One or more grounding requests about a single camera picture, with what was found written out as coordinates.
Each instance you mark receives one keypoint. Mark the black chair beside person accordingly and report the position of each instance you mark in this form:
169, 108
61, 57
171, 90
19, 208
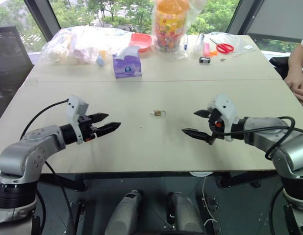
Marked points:
279, 64

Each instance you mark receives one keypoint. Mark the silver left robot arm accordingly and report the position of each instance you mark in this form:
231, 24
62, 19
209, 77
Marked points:
31, 149

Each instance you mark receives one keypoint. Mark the small orange plastic piece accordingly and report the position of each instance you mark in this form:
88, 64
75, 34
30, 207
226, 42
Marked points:
213, 53

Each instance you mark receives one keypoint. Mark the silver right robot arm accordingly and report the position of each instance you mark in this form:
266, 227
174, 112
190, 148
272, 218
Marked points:
269, 132

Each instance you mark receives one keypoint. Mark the black table frame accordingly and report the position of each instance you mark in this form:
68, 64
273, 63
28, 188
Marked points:
68, 182

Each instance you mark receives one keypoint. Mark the red plastic bowl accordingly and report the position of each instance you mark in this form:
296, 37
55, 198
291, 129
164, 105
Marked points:
141, 42

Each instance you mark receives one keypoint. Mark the small blue yellow bottle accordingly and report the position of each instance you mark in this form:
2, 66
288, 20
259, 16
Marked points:
101, 58

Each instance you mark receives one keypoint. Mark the white round disc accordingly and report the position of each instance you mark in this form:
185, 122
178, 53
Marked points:
201, 174

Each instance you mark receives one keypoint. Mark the large clear plastic bag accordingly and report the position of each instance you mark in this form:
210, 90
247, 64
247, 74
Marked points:
78, 46

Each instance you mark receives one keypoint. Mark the grey roller blind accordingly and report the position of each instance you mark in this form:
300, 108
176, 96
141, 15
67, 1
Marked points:
279, 17

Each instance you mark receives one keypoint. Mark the blue pen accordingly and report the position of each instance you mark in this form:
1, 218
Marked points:
185, 44

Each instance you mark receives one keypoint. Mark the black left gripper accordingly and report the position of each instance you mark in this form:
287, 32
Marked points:
87, 131

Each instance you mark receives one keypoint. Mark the small clear plastic packet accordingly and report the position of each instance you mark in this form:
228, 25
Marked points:
198, 45

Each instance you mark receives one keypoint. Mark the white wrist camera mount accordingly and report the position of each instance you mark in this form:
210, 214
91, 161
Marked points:
74, 107
226, 107

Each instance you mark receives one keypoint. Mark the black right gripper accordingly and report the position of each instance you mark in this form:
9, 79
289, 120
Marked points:
215, 122

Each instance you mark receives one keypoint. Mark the small black box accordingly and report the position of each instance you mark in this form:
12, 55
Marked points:
205, 59

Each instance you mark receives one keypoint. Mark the colourful jar in plastic bag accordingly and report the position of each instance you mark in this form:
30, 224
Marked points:
169, 27

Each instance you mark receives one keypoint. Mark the black window frame post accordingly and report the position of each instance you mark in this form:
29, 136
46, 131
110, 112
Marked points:
42, 17
237, 17

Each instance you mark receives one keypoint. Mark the pink highlighter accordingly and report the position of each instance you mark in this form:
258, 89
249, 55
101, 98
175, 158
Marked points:
206, 49

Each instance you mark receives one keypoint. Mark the purple tissue box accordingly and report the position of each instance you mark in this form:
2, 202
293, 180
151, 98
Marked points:
127, 66

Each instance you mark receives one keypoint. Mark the flat clear plastic bag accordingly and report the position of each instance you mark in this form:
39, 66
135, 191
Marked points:
242, 44

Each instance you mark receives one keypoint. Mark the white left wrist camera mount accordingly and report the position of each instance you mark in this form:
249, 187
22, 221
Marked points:
74, 107

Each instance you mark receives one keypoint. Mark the small brass padlock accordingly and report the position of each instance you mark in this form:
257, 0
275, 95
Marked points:
158, 112

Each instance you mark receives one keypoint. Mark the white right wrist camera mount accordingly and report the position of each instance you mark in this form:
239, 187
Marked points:
226, 107

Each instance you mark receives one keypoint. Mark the person's bare forearm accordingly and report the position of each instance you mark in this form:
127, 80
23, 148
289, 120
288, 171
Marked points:
297, 61

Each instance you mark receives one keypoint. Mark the grey rounded housing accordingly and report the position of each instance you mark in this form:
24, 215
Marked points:
187, 215
123, 213

